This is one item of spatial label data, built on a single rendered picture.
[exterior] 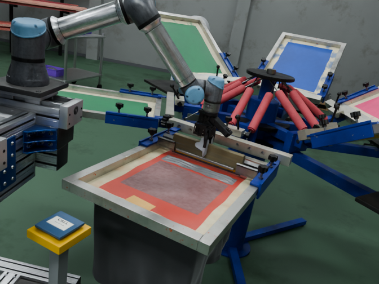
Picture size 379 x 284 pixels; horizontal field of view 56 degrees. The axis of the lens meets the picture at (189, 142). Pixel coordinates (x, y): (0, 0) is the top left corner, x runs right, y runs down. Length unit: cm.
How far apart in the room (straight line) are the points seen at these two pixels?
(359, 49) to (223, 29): 324
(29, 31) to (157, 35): 45
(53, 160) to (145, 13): 66
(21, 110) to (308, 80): 233
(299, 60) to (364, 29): 626
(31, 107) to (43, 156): 20
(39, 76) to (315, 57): 254
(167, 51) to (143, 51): 817
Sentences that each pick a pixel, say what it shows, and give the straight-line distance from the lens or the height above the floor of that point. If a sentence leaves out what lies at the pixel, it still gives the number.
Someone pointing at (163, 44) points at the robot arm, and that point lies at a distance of 138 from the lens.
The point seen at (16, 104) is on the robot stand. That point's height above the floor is 118.
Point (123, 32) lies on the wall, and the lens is 967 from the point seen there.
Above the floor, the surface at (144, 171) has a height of 96.
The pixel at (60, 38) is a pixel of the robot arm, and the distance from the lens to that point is 156.
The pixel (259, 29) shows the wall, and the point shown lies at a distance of 919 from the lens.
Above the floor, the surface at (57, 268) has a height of 82.
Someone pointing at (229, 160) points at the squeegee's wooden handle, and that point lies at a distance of 161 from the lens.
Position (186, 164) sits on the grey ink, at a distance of 163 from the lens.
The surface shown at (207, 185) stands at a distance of 149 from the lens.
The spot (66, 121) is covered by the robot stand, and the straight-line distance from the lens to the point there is 141.
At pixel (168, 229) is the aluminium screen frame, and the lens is 113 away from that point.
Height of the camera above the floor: 162
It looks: 20 degrees down
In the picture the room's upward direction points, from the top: 10 degrees clockwise
